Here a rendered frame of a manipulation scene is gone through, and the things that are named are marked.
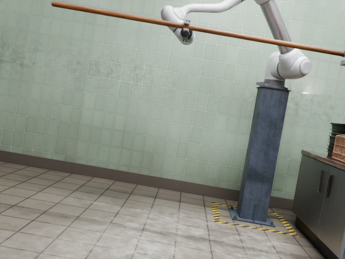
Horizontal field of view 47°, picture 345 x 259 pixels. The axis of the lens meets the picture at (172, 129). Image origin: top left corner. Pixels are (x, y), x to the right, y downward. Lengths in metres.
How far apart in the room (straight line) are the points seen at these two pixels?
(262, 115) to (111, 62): 1.45
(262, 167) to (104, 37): 1.79
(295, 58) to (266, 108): 0.41
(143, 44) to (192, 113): 0.75
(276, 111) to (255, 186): 0.57
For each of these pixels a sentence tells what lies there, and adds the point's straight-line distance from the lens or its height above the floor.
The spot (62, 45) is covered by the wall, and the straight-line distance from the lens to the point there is 3.74.
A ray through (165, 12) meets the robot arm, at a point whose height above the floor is 1.34.
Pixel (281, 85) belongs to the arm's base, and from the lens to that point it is 3.01.
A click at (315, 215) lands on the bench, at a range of 2.71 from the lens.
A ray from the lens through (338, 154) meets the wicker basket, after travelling 2.64.
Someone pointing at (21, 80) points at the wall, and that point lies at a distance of 3.84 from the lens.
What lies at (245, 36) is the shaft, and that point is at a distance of 2.34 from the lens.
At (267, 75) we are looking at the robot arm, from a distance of 3.02.
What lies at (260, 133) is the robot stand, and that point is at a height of 0.65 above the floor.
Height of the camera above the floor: 0.75
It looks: 3 degrees down
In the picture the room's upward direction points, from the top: 9 degrees clockwise
